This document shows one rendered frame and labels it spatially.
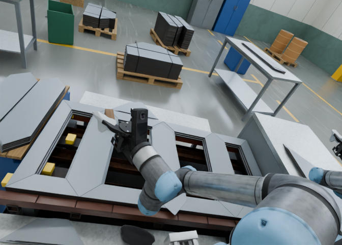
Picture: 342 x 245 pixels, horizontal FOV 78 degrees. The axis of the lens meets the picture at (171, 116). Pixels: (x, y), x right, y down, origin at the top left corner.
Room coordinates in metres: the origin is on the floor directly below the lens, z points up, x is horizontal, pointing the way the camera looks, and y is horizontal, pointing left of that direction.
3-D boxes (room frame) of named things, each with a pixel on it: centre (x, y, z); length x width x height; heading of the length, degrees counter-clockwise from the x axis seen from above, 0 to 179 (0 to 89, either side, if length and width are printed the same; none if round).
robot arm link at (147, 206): (0.39, -0.05, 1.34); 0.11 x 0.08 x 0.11; 142
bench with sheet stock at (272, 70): (4.20, -1.14, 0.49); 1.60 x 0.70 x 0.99; 30
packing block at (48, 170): (0.65, 0.53, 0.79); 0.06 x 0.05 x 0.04; 15
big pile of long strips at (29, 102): (0.99, 1.00, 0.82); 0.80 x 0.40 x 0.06; 15
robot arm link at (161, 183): (0.38, -0.04, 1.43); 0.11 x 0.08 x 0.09; 52
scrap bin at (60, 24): (3.73, 2.62, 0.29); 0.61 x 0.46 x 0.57; 36
